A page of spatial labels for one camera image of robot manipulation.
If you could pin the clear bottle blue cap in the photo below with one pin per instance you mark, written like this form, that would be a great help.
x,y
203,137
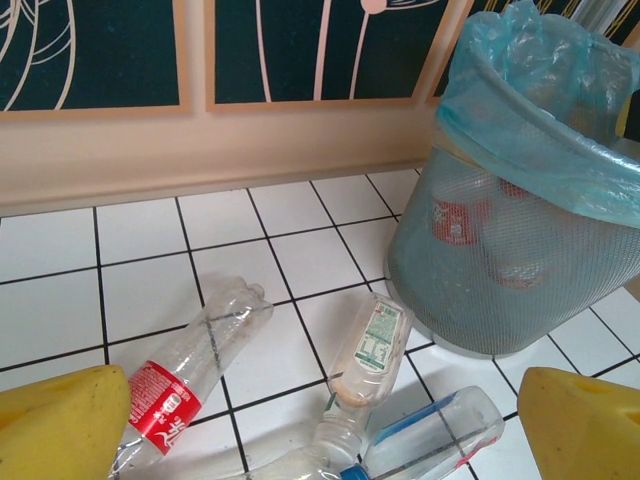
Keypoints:
x,y
430,440

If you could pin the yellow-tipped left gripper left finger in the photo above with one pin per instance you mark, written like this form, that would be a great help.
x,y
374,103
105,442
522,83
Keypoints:
x,y
55,430

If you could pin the clear crumpled plastic bottle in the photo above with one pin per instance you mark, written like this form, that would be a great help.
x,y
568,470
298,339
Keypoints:
x,y
280,470

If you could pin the clear bottle green white label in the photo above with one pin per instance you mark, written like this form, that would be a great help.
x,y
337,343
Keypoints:
x,y
377,340

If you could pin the clear water bottle red label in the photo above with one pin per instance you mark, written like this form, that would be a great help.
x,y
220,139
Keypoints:
x,y
165,405

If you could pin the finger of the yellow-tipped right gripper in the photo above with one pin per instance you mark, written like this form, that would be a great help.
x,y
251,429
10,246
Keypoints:
x,y
630,115

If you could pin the grey mesh waste bin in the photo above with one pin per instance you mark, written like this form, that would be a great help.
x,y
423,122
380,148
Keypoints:
x,y
475,305

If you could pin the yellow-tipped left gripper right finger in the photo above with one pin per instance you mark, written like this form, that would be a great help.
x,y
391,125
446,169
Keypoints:
x,y
585,435

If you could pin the blue plastic bin liner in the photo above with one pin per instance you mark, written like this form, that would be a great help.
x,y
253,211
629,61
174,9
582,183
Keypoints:
x,y
525,150

